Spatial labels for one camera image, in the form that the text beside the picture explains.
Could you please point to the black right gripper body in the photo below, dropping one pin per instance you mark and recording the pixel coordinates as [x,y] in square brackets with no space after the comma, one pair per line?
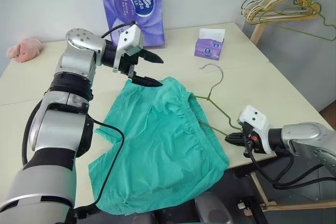
[252,142]

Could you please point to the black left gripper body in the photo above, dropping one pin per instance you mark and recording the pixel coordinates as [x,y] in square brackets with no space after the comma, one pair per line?
[128,61]

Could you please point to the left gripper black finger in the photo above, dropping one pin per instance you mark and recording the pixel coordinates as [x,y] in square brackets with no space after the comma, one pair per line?
[153,58]
[147,81]

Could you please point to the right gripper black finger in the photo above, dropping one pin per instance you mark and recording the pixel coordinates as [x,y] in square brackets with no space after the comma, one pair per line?
[237,135]
[236,142]

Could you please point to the green shorts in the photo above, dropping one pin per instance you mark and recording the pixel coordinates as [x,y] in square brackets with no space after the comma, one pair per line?
[157,142]

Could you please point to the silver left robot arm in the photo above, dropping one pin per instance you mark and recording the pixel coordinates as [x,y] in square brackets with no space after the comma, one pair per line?
[57,134]

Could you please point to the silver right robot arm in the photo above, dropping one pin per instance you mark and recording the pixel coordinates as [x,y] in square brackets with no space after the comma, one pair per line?
[304,134]

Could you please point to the black table underframe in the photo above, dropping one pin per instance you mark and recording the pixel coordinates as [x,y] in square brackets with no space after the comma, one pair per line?
[245,172]

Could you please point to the light wooden table leg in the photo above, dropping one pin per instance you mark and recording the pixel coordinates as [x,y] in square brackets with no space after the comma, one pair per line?
[260,190]

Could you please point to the large purple tissue pack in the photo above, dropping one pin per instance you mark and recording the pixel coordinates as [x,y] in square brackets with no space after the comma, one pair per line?
[136,6]

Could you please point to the small purple tissue box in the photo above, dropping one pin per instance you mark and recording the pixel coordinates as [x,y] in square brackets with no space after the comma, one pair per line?
[210,48]

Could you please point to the dark grey rounded shape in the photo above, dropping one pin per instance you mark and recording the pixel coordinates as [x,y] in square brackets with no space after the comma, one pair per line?
[214,208]

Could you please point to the pink fluffy cloth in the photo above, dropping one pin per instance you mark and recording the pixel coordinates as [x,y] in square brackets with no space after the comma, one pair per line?
[25,49]

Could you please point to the light wooden clothes rack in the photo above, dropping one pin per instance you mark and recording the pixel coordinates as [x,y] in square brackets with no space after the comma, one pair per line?
[265,24]

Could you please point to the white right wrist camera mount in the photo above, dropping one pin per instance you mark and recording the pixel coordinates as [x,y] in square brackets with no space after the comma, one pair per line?
[254,119]

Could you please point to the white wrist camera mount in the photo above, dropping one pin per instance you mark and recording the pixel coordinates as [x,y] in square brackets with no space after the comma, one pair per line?
[254,119]
[131,37]

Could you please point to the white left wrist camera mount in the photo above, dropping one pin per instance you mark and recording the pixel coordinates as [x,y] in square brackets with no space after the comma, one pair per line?
[131,37]

